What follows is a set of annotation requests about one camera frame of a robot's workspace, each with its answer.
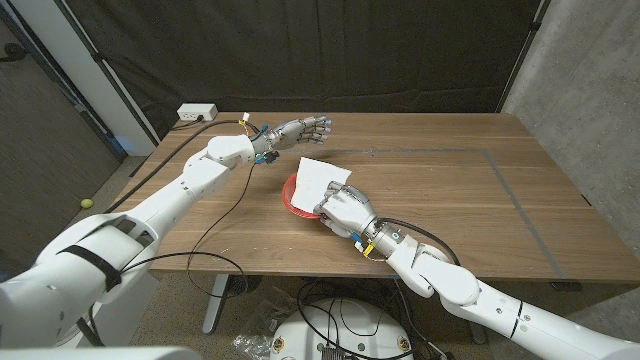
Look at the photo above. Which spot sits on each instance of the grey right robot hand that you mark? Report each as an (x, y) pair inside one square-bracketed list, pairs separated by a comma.
[(350, 210)]

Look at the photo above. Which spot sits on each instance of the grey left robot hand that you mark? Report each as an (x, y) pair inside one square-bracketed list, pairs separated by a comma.
[(287, 135)]

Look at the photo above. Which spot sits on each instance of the white cloth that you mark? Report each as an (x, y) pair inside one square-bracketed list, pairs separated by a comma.
[(315, 180)]

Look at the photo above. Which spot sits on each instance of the red bowl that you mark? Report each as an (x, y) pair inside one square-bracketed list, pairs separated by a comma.
[(287, 197)]

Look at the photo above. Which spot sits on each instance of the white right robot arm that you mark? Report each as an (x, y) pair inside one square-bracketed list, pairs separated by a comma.
[(460, 285)]

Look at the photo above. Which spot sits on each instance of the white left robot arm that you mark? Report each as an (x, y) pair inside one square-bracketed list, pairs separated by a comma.
[(165, 195)]

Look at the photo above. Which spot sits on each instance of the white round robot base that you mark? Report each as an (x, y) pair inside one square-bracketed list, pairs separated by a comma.
[(350, 330)]

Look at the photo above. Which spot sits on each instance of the black backdrop curtain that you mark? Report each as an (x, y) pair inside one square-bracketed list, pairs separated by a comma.
[(300, 50)]

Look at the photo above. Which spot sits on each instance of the white power strip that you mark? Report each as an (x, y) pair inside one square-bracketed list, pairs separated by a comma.
[(197, 112)]

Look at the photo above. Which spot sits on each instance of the black round ribbed disc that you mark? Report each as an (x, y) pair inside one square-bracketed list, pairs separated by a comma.
[(245, 284)]

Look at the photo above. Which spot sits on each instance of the clear plastic bag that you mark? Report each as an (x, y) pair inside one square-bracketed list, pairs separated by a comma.
[(265, 320)]

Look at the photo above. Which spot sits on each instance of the white table leg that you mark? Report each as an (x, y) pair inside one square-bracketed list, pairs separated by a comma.
[(215, 305), (477, 332)]

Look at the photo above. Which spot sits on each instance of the black backdrop stand pole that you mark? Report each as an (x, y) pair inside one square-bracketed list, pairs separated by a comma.
[(519, 60), (102, 62)]

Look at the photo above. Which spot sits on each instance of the yellow-green ball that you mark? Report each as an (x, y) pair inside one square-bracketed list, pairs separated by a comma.
[(87, 203)]

